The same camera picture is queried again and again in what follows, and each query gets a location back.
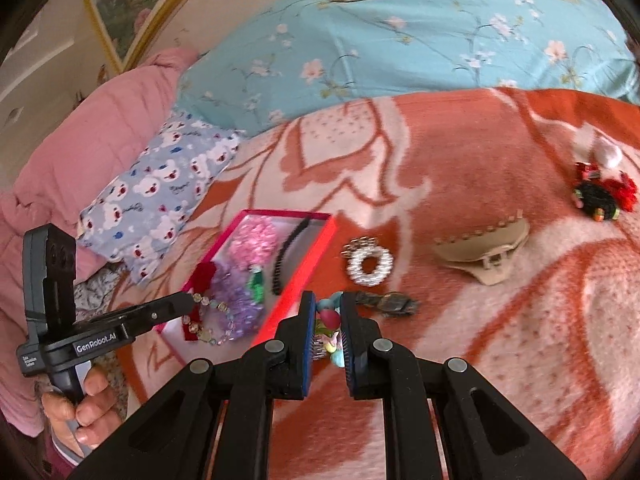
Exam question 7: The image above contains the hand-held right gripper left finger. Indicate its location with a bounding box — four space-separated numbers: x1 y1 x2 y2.
65 290 318 480

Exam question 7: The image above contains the orange and white blanket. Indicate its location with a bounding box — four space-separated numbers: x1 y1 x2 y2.
107 87 640 480

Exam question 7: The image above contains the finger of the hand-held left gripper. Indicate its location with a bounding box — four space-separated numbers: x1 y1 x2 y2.
106 292 196 342

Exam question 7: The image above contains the white pearl scrunchie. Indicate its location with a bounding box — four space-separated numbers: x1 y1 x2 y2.
342 237 395 287

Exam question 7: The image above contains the black crochet hair tie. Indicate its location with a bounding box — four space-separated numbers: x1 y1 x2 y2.
572 180 621 222

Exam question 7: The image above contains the red flower hair tie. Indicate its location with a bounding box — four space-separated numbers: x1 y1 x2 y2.
607 172 640 212

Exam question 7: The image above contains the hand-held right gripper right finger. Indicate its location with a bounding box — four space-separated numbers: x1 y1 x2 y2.
337 290 596 480

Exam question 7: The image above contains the white pompom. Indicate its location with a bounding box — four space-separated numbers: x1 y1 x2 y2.
592 137 624 169

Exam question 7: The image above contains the beige claw hair clip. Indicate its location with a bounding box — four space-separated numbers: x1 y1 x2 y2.
432 212 531 287

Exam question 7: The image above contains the pink ruffled scrunchie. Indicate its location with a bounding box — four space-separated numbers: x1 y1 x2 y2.
230 217 278 267

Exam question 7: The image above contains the red cardboard box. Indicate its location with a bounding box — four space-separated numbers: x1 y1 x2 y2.
155 208 338 361

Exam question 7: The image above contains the dark metal hair clip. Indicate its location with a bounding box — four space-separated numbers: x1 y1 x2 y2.
355 291 421 319

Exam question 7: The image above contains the red velvet bow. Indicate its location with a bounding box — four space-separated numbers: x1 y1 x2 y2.
181 262 217 343

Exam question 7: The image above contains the purple ruffled scrunchie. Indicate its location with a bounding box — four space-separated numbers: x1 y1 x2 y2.
210 260 267 342

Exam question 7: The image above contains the pink quilt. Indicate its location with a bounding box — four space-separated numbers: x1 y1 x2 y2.
0 47 201 436

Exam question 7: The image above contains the grey floral cloth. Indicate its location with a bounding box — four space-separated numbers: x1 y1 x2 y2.
75 265 131 322

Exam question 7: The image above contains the green braided hair tie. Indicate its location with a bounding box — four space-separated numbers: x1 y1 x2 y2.
247 267 266 303

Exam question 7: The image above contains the person's left hand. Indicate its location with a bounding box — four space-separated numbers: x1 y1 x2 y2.
41 364 125 461

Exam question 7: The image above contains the black rhinestone hair comb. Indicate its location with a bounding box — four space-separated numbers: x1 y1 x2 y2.
272 215 315 297

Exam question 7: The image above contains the gold framed painting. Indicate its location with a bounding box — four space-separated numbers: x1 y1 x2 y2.
85 0 221 73

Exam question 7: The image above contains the colourful bead bracelet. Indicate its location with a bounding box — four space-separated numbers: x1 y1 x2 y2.
312 296 349 369

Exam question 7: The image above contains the pastel bead bracelet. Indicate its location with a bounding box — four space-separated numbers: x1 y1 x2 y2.
187 294 242 347

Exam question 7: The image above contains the bear print pillow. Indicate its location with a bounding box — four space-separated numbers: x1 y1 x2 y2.
77 110 246 286

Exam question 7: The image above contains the blue floral quilt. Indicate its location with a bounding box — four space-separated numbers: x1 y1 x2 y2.
177 0 640 138

